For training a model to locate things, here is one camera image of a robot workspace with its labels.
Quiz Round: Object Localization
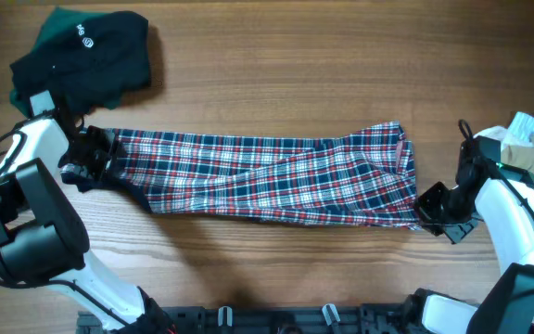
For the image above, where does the plaid red navy white garment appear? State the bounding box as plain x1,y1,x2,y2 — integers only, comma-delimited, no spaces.
61,122,419,229

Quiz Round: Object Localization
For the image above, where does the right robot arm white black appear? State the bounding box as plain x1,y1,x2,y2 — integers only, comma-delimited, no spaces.
414,136,534,333

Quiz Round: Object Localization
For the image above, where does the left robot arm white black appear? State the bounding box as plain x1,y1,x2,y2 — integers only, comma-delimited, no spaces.
0,90,177,333

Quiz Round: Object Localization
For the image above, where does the black garment with white logo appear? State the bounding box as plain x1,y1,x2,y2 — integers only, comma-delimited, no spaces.
10,11,151,115

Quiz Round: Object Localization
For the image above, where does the dark green garment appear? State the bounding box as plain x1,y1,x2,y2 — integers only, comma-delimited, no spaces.
9,6,103,118

